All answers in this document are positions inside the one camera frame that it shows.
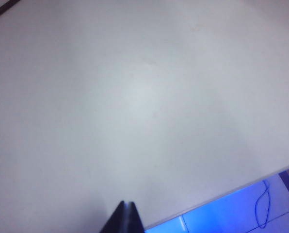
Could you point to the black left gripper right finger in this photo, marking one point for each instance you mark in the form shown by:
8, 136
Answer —
134, 221

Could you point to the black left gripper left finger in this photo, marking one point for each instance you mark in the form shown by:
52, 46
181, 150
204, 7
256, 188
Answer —
117, 221

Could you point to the black mechanical keyboard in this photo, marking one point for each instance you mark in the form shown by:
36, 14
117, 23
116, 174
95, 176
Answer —
1, 8

